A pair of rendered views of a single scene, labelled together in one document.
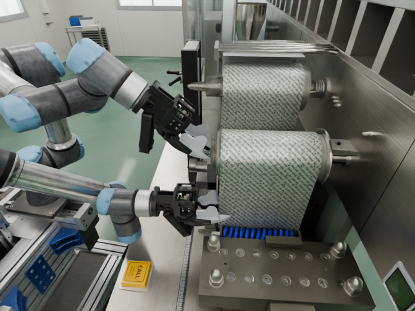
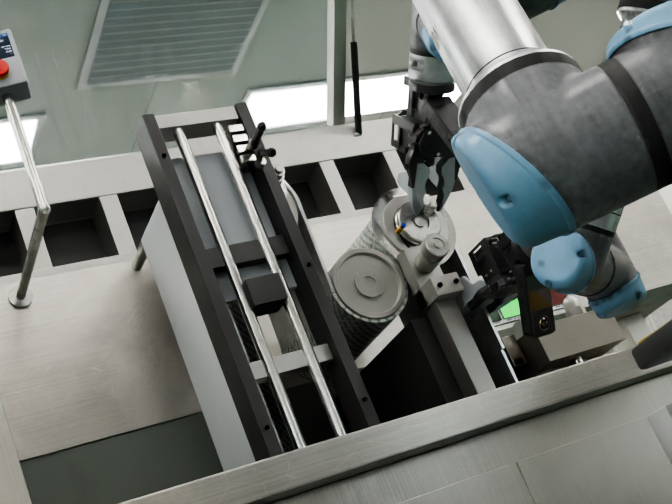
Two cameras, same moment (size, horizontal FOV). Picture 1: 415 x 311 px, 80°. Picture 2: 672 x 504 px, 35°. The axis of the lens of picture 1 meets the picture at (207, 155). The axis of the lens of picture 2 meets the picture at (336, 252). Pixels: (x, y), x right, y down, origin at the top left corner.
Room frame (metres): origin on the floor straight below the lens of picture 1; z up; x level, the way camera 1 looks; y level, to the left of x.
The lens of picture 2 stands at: (1.55, 1.23, 0.68)
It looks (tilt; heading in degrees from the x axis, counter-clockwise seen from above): 20 degrees up; 236
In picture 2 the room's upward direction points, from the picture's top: 23 degrees counter-clockwise
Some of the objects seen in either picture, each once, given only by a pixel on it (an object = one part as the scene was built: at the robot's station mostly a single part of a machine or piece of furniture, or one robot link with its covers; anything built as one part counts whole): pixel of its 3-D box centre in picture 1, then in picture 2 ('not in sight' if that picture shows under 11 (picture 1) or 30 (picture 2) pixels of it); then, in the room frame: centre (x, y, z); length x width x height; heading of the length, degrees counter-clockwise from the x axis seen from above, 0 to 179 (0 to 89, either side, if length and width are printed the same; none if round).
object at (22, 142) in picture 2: (234, 13); (25, 151); (1.07, -0.10, 1.51); 0.02 x 0.02 x 0.20
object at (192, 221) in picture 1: (196, 217); not in sight; (0.44, 0.03, 1.09); 0.09 x 0.05 x 0.02; 77
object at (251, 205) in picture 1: (261, 208); (446, 326); (0.46, -0.15, 1.11); 0.23 x 0.01 x 0.18; 86
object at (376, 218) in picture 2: (219, 153); (414, 227); (0.52, -0.03, 1.25); 0.15 x 0.01 x 0.15; 176
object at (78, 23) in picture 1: (89, 49); not in sight; (4.85, 2.18, 0.51); 0.91 x 0.58 x 1.02; 20
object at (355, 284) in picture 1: (355, 284); not in sight; (0.28, -0.34, 1.05); 0.04 x 0.04 x 0.04
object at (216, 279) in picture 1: (216, 276); (573, 308); (0.30, -0.02, 1.05); 0.04 x 0.04 x 0.04
